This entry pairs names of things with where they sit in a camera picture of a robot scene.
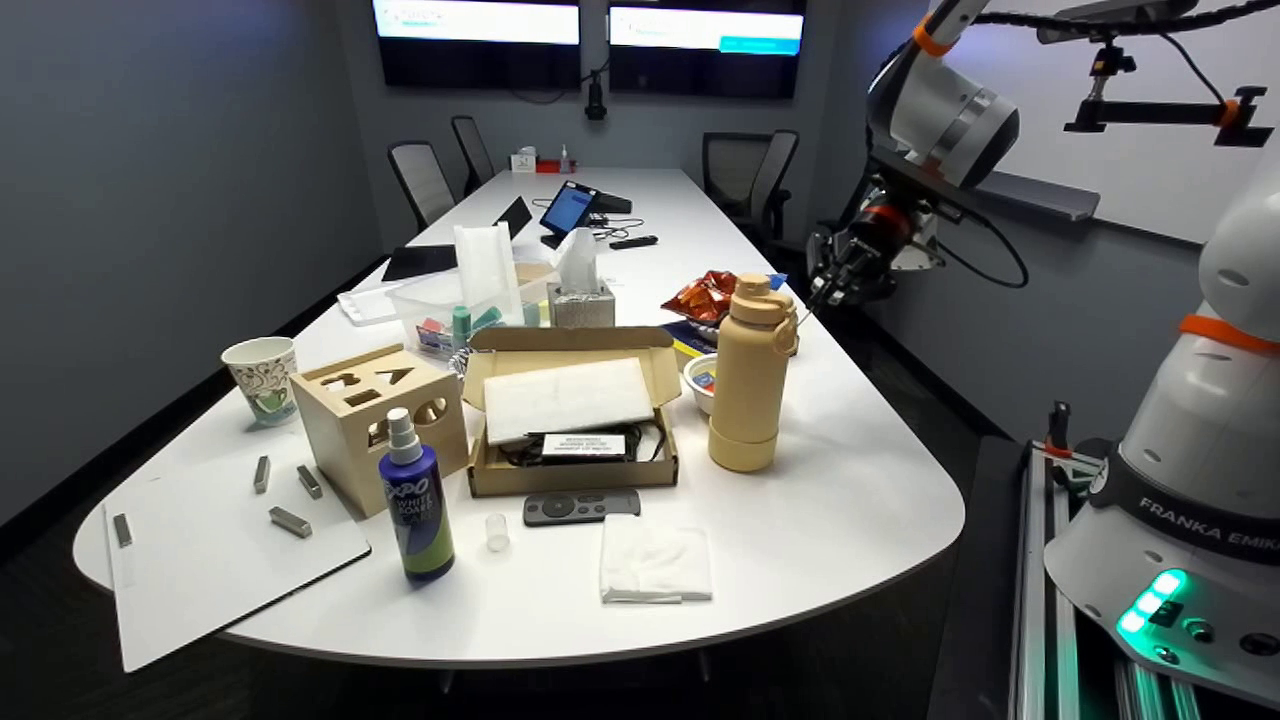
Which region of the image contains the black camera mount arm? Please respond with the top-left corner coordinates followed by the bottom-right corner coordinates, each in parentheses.
top-left (1061, 40), bottom-right (1280, 151)

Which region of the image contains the white paper sheet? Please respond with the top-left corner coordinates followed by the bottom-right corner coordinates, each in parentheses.
top-left (333, 284), bottom-right (404, 331)

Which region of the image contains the yellow and blue package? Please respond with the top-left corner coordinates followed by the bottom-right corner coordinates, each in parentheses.
top-left (667, 314), bottom-right (716, 368)

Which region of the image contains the flat white board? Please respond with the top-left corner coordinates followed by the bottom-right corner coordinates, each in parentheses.
top-left (106, 456), bottom-right (378, 675)

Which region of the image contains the white sheet in carton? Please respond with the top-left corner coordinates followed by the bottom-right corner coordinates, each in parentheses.
top-left (480, 353), bottom-right (659, 449)

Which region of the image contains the folded white napkin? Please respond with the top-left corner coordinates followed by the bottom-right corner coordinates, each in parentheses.
top-left (597, 511), bottom-right (722, 609)

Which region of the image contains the grey camera on mount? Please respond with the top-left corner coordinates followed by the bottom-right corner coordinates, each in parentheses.
top-left (1031, 0), bottom-right (1204, 50)

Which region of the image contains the tan water bottle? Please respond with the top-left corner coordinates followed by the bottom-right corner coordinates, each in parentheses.
top-left (703, 273), bottom-right (804, 479)

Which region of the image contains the grey whiteboard tray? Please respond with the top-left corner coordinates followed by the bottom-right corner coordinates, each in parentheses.
top-left (976, 168), bottom-right (1104, 229)

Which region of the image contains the tall clear plastic bag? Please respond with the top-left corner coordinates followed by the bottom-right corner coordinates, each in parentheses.
top-left (453, 220), bottom-right (528, 331)

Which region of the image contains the wall monitor screen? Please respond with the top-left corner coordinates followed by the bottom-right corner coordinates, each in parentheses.
top-left (367, 0), bottom-right (589, 94)
top-left (604, 0), bottom-right (813, 102)

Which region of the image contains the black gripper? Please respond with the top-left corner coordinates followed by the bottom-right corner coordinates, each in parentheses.
top-left (799, 192), bottom-right (942, 310)

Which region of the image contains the black device with label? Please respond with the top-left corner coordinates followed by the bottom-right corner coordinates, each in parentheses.
top-left (528, 422), bottom-right (647, 469)

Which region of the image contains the grey tissue box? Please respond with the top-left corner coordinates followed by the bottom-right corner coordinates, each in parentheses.
top-left (544, 229), bottom-right (624, 331)

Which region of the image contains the flat black notebook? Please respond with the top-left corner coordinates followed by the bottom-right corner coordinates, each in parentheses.
top-left (382, 243), bottom-right (464, 284)

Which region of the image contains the tablet with blue screen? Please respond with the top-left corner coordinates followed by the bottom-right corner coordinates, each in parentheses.
top-left (537, 178), bottom-right (604, 243)

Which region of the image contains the wooden shape sorter box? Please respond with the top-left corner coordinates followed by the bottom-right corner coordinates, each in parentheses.
top-left (288, 339), bottom-right (474, 519)

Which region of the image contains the black knob post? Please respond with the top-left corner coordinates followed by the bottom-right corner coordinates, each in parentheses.
top-left (1044, 396), bottom-right (1081, 461)

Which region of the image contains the blue spray bottle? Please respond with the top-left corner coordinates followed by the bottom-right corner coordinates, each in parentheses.
top-left (378, 405), bottom-right (462, 588)

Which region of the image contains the clear plastic container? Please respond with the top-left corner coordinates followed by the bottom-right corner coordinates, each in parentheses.
top-left (394, 284), bottom-right (537, 373)

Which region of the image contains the orange snack bag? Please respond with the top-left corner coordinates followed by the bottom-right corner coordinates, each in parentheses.
top-left (663, 268), bottom-right (743, 331)

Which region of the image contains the patterned paper cup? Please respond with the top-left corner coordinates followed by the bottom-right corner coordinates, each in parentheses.
top-left (222, 331), bottom-right (303, 428)

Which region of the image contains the small clear plastic cup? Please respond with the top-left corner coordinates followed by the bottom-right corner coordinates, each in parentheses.
top-left (480, 509), bottom-right (522, 558)

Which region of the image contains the aluminium rail frame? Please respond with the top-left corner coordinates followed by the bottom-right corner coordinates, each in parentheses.
top-left (1005, 435), bottom-right (1212, 720)

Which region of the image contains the open cardboard box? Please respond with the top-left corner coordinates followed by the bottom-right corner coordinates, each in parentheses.
top-left (462, 324), bottom-right (688, 501)

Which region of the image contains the flat black remote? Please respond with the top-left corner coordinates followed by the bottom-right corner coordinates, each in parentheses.
top-left (522, 485), bottom-right (644, 531)

